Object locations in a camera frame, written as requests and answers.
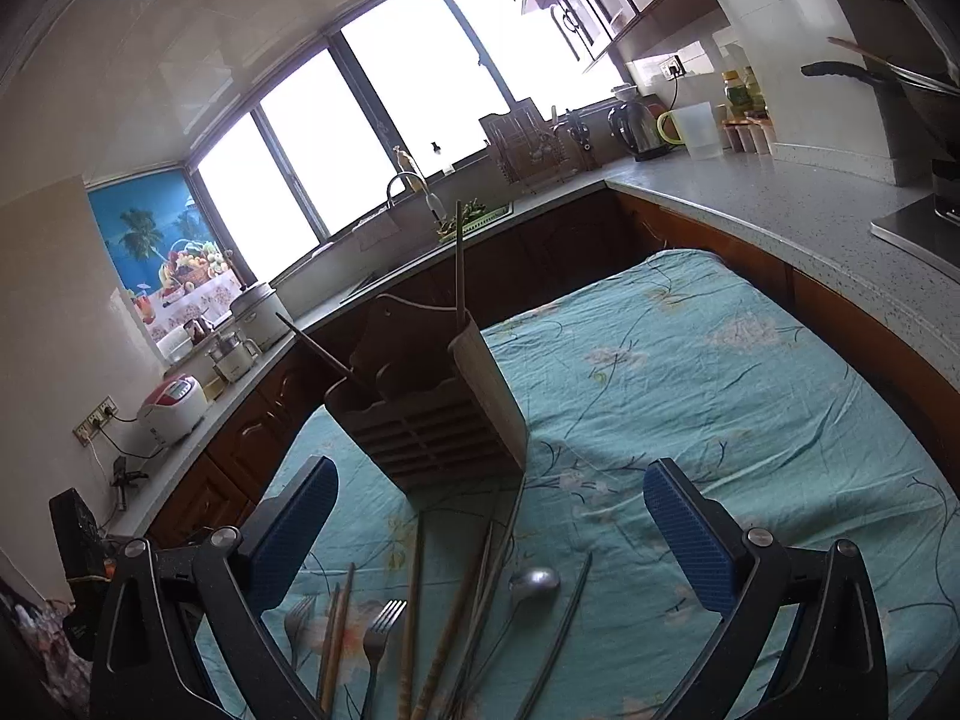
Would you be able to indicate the steel electric kettle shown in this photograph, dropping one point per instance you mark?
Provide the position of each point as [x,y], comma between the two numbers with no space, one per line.
[633,127]

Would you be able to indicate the silver metal spoon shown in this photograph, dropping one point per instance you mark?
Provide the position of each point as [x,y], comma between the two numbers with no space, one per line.
[536,583]

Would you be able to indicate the wooden chopstick pair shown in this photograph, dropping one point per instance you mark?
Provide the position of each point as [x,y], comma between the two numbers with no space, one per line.
[333,641]

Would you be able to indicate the white round cooker pot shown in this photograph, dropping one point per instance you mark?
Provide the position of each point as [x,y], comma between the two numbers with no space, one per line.
[260,314]

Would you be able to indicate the upright dark chopstick in holder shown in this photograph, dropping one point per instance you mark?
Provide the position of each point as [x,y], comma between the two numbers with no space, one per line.
[460,269]

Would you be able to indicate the long bamboo chopstick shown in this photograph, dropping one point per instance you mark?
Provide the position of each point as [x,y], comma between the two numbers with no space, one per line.
[408,652]

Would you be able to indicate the dark metal chopstick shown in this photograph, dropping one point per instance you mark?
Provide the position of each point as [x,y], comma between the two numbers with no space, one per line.
[543,675]

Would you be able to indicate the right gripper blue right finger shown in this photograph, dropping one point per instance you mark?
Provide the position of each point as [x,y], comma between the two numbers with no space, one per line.
[833,664]

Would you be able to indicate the wooden dish rack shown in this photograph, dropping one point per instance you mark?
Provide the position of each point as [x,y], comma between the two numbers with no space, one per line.
[525,147]

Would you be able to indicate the black wok on stove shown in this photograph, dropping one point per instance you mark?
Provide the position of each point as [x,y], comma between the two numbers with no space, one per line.
[934,100]

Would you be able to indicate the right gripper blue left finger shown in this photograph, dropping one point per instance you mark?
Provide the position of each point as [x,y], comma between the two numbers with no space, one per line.
[148,665]

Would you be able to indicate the oil bottles on rack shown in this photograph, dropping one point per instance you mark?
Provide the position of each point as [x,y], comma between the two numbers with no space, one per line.
[747,120]

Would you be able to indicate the ridged wooden chopstick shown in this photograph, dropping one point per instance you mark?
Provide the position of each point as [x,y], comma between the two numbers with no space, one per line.
[451,629]

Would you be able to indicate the tropical fruit roller blind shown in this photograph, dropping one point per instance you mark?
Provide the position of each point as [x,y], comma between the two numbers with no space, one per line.
[168,259]

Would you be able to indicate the white and red rice cooker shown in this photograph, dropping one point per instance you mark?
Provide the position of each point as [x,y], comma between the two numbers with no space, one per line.
[173,409]

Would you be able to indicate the small white electric pot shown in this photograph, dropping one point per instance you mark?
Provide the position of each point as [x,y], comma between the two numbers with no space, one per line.
[233,355]

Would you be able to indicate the teal floral tablecloth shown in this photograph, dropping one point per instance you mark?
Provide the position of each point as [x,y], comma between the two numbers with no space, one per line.
[675,358]

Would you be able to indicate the wooden utensil holder block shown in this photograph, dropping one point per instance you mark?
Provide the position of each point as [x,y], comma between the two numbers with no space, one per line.
[426,401]

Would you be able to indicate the green vegetables in basket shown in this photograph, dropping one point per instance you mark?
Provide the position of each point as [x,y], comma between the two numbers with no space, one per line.
[473,216]

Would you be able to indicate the chrome sink faucet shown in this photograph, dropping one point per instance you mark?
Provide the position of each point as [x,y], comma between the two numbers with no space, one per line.
[407,184]

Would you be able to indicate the wall power socket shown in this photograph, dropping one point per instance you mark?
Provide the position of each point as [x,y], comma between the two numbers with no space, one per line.
[93,424]

